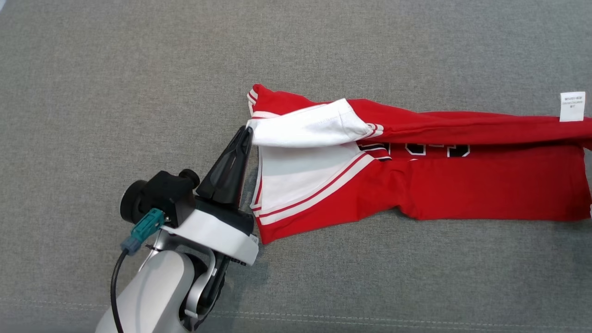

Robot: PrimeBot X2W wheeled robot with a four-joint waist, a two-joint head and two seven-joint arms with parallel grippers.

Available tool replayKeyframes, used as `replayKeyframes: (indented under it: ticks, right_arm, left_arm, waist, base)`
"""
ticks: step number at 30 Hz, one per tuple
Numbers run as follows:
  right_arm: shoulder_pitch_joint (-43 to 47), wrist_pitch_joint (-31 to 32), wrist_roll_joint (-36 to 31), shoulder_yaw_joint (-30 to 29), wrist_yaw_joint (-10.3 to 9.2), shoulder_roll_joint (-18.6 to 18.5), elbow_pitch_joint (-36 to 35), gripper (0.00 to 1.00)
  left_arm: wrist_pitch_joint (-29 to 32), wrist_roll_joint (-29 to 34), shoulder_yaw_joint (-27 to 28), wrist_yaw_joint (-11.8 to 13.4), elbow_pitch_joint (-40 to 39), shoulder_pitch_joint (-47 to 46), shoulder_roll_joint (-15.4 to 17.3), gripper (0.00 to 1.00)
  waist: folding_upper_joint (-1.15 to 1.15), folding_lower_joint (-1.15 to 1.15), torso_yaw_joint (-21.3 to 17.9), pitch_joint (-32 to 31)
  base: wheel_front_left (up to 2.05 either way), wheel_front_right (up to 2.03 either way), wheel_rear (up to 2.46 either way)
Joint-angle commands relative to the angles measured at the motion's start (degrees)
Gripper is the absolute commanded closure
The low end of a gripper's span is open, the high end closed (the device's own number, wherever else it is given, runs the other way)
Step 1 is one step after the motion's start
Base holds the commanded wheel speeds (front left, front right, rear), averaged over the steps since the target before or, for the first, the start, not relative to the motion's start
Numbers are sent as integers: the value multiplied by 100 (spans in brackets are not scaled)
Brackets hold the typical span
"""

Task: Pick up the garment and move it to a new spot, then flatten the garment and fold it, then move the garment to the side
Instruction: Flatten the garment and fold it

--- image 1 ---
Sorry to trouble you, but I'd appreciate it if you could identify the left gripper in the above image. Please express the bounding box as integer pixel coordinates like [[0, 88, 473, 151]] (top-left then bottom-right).
[[160, 127, 260, 267]]

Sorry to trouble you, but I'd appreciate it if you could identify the red Bulls 23 jersey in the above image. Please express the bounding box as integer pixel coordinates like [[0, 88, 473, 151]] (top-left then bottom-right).
[[247, 83, 592, 245]]

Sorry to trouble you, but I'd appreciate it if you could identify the left camera cable teal plug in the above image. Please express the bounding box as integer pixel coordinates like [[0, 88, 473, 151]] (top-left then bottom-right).
[[110, 208, 166, 333]]

